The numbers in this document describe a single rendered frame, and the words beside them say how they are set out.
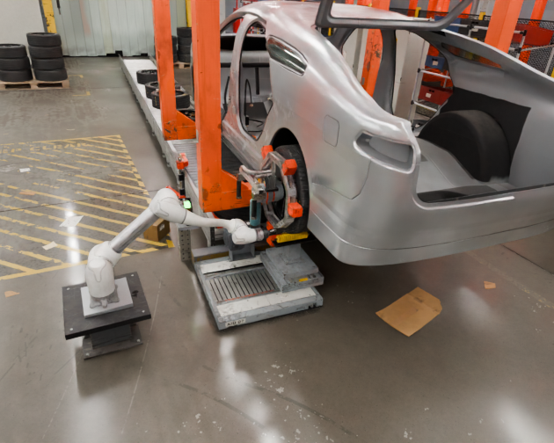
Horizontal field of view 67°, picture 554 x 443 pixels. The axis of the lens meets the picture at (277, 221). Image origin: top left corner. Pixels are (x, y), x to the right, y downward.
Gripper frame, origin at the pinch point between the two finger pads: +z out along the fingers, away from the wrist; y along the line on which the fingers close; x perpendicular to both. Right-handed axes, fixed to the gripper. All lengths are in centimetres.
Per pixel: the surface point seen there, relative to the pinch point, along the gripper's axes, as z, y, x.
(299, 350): -11, -7, -83
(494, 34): 227, 40, 140
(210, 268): -46, -73, -6
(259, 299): -21, -37, -42
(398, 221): 23, 93, -26
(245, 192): -11, -44, 47
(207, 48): -40, 35, 126
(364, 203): 8, 90, -13
